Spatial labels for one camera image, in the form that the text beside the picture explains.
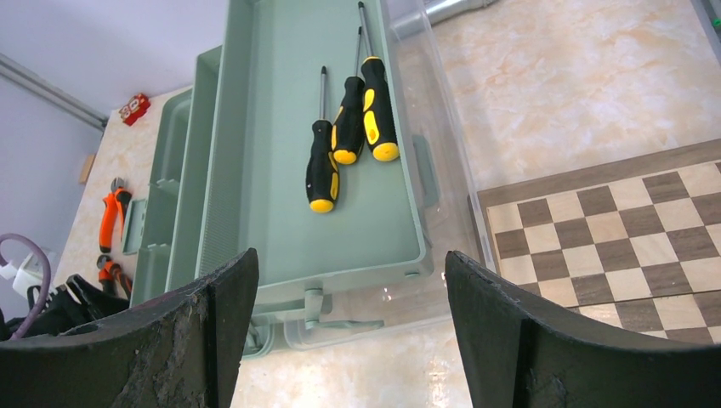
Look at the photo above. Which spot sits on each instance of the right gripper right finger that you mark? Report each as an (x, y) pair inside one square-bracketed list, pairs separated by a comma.
[(521, 350)]

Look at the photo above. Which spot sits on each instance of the black yellow screwdriver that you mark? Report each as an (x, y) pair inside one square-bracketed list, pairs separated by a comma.
[(378, 116), (322, 176), (347, 130)]

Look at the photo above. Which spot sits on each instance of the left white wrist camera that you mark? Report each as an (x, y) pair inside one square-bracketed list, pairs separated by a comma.
[(23, 275)]

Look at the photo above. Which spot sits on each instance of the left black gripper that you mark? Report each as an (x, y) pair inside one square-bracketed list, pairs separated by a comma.
[(74, 304)]

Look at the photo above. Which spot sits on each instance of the orange diagonal cutting pliers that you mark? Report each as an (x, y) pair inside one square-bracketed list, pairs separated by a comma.
[(116, 207)]

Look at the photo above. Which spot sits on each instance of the silver metal cylinder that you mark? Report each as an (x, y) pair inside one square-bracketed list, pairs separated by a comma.
[(441, 10)]

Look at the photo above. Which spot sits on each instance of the green plastic toolbox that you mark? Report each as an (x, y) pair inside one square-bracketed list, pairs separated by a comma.
[(230, 165)]

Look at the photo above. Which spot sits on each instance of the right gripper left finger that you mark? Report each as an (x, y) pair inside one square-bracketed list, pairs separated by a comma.
[(181, 349)]

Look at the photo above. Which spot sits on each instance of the orange long nose pliers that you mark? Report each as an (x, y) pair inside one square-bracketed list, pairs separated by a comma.
[(110, 274)]

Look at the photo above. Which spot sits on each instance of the wooden block left edge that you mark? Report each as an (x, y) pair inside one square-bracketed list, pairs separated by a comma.
[(86, 169)]

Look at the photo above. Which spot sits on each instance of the wooden chessboard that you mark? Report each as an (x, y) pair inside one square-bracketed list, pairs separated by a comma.
[(633, 243)]

